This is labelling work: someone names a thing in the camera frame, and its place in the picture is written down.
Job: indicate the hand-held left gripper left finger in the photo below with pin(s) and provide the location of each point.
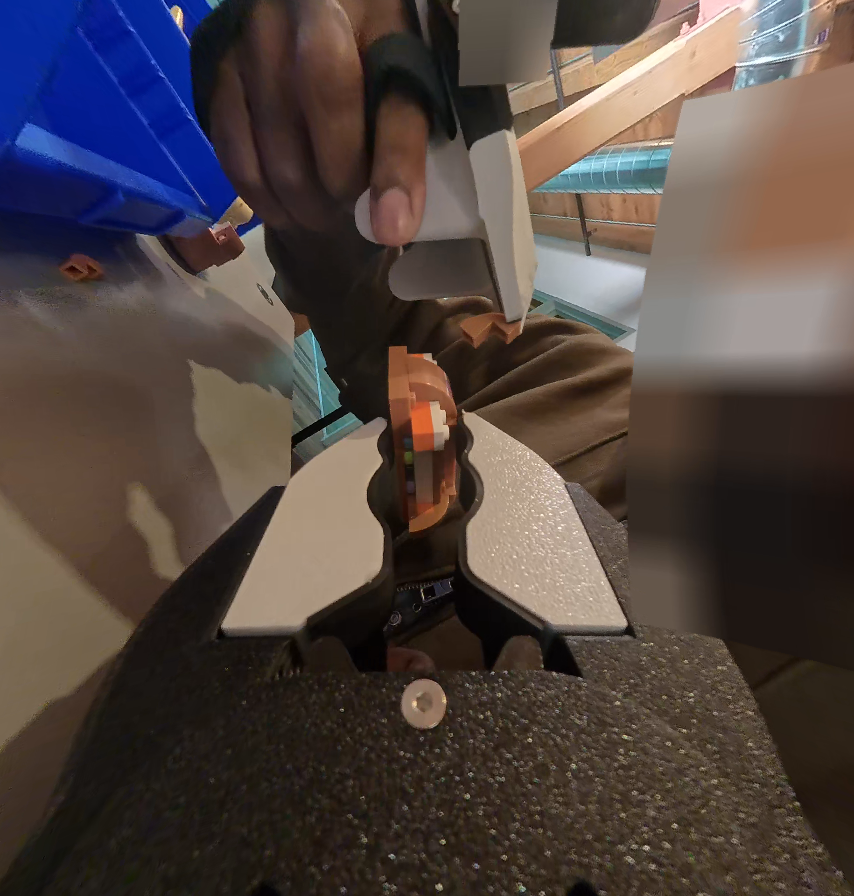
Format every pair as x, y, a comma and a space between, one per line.
315, 539

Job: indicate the brown lego arch piece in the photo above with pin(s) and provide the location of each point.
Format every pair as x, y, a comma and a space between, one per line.
82, 267

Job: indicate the brown lego assembly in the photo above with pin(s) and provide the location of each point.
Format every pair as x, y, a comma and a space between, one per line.
423, 448

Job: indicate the blue plastic bin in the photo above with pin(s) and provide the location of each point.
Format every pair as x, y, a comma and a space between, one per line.
84, 105

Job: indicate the person's right hand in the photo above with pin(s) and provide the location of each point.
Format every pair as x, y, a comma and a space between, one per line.
294, 119

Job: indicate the brown lego curved piece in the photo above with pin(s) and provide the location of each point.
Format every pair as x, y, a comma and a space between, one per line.
490, 327

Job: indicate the person's brown jacket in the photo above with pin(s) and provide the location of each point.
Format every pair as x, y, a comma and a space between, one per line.
539, 392

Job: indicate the silver ventilation duct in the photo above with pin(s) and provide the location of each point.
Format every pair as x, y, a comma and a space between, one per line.
609, 164

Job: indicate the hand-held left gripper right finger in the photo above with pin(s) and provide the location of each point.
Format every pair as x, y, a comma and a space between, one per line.
539, 546

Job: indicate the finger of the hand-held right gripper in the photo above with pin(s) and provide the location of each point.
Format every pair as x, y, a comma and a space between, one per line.
507, 231

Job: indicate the brown lego figure body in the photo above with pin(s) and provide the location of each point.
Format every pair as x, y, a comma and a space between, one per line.
206, 248

